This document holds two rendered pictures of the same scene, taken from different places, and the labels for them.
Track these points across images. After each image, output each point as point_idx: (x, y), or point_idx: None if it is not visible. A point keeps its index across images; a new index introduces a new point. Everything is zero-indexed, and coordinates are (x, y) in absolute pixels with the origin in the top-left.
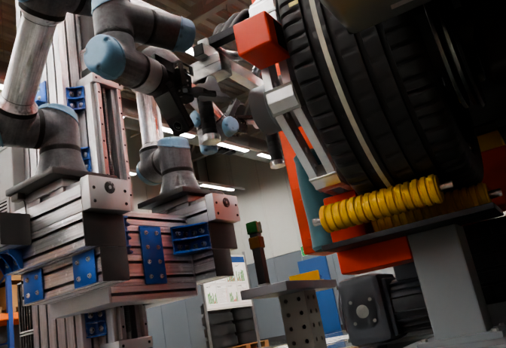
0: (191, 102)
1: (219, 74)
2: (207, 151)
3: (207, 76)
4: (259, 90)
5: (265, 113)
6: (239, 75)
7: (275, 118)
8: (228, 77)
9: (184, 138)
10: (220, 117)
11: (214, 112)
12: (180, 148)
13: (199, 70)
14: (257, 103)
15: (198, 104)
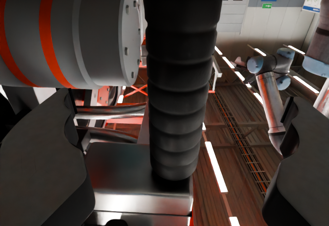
0: (121, 222)
1: (96, 172)
2: (288, 51)
3: (127, 190)
4: (101, 79)
5: (86, 23)
6: (145, 117)
7: (67, 1)
8: (101, 143)
9: (305, 67)
10: (259, 74)
11: (261, 80)
12: (317, 58)
13: (152, 213)
14: (98, 52)
15: (193, 125)
